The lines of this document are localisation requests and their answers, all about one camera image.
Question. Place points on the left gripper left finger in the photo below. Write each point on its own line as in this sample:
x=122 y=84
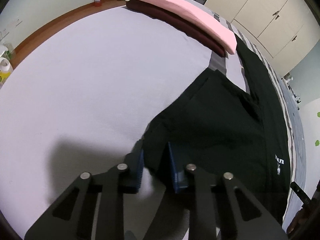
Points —
x=92 y=207

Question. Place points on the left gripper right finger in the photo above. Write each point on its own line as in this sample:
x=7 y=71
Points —
x=220 y=207

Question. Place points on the black printed t-shirt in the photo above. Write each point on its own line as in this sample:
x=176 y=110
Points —
x=222 y=128

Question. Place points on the striped bed sheet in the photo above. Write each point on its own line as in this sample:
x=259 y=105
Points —
x=82 y=99

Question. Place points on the yellow detergent bottle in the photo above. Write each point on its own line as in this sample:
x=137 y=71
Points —
x=5 y=70

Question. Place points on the pink folded garment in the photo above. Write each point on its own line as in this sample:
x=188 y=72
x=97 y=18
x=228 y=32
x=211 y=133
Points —
x=201 y=19

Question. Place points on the maroon folded garment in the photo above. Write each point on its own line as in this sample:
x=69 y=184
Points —
x=177 y=22

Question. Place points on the cream wardrobe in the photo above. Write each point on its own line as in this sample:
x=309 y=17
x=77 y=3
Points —
x=285 y=30

